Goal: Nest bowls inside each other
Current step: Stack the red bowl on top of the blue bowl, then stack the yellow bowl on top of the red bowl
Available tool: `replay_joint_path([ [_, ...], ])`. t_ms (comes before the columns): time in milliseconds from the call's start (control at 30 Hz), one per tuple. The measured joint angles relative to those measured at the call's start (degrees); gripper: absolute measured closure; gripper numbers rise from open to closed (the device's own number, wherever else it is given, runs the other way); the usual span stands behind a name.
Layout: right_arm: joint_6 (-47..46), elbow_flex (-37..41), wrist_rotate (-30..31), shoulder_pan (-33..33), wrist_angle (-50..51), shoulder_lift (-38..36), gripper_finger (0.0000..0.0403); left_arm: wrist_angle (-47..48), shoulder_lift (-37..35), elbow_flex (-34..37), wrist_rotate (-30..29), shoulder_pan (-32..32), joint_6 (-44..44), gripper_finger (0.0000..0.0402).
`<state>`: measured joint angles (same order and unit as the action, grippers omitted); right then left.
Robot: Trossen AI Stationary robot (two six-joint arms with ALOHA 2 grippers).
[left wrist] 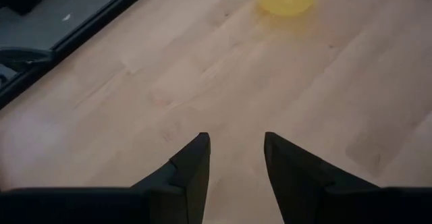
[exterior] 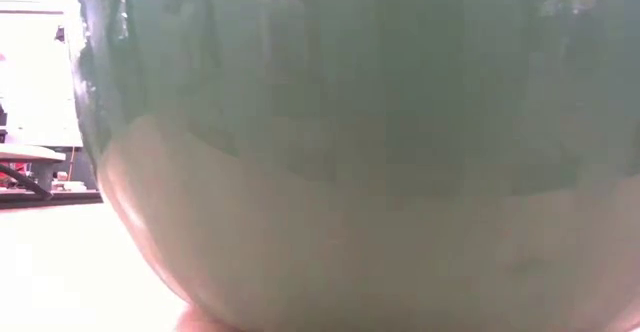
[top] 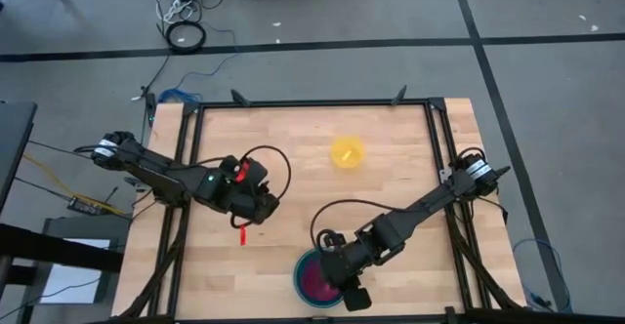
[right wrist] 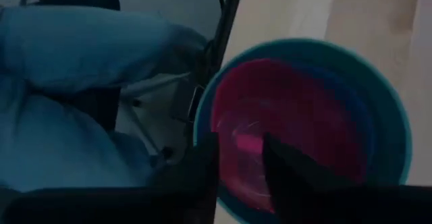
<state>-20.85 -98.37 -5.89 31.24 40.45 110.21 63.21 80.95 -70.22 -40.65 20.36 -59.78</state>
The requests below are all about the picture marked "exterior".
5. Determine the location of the light green bowl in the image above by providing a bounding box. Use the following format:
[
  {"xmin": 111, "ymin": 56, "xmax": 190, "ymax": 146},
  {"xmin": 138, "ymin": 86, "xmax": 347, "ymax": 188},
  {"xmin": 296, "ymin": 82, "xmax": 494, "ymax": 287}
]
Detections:
[{"xmin": 68, "ymin": 0, "xmax": 640, "ymax": 332}]

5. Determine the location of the white background table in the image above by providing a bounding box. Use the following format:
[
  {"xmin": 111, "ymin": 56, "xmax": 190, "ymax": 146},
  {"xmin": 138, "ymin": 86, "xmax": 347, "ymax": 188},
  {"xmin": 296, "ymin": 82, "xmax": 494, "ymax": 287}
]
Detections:
[{"xmin": 0, "ymin": 143, "xmax": 67, "ymax": 193}]

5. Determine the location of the black table border frame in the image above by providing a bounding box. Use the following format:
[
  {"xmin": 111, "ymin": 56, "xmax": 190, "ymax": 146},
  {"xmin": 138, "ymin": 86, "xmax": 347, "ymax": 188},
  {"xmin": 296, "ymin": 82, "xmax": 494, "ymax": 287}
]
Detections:
[{"xmin": 0, "ymin": 189, "xmax": 104, "ymax": 210}]

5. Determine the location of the thick black cable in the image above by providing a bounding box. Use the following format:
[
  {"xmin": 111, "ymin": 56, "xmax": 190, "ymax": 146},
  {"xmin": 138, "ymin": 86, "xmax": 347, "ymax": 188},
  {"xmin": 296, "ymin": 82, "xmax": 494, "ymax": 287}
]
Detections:
[{"xmin": 0, "ymin": 163, "xmax": 54, "ymax": 201}]

